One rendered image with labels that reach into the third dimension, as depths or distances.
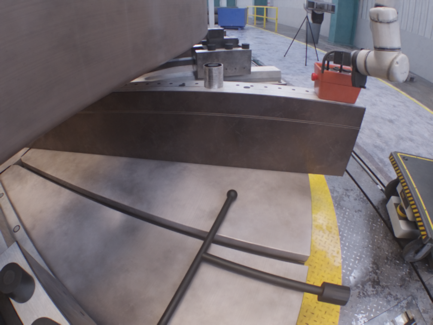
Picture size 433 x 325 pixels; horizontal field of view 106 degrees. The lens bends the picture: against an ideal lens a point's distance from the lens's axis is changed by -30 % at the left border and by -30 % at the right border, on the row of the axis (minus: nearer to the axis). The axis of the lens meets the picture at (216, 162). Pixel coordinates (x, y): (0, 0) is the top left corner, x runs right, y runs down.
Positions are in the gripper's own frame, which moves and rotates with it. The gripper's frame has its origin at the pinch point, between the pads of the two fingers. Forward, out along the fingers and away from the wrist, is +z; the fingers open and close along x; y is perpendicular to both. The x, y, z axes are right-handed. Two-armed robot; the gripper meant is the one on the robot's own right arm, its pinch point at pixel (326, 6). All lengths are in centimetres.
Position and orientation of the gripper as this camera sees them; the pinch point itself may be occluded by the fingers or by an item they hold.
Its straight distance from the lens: 109.2
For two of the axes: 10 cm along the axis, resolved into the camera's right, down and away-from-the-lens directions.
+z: -1.7, 6.1, -7.7
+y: -0.2, -7.9, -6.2
